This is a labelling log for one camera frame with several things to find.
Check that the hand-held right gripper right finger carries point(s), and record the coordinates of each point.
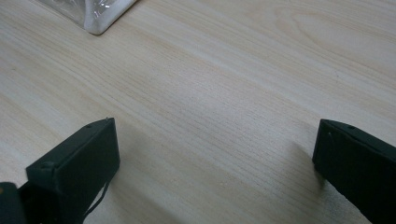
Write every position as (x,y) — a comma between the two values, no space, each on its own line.
(358,165)

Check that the clear plastic bag white trim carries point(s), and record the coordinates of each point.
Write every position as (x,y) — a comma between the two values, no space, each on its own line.
(90,12)

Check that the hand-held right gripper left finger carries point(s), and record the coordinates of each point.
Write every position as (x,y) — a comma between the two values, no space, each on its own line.
(77,161)

